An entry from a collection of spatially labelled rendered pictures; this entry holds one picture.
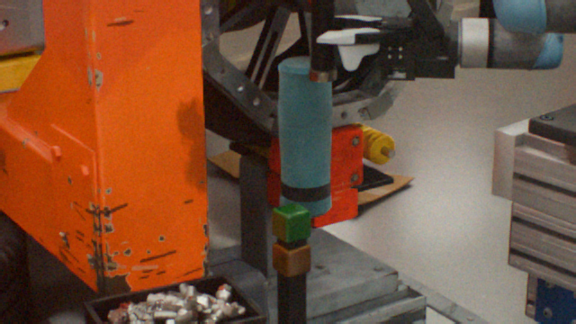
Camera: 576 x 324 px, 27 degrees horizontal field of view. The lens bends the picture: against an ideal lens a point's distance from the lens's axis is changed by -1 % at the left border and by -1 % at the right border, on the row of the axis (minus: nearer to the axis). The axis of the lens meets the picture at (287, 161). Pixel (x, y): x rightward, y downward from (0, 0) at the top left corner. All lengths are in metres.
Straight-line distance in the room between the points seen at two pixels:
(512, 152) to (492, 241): 1.61
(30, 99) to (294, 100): 0.42
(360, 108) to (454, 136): 1.76
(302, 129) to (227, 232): 1.24
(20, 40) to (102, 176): 0.53
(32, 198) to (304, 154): 0.45
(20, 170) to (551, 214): 0.81
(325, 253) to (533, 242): 1.00
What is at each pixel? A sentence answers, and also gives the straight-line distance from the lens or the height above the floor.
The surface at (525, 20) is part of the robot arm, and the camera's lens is 1.38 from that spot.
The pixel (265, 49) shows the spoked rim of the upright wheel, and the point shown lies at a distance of 2.15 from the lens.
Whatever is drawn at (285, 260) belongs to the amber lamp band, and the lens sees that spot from 1.59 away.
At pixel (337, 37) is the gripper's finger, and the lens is 1.77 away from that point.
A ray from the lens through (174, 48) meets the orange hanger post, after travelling 1.59.
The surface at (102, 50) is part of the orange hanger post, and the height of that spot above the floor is 0.88.
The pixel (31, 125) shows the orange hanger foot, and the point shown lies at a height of 0.69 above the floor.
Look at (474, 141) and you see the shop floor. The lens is 3.88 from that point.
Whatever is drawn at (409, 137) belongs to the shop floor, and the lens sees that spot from 3.90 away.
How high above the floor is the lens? 1.26
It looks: 20 degrees down
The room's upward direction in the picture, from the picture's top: straight up
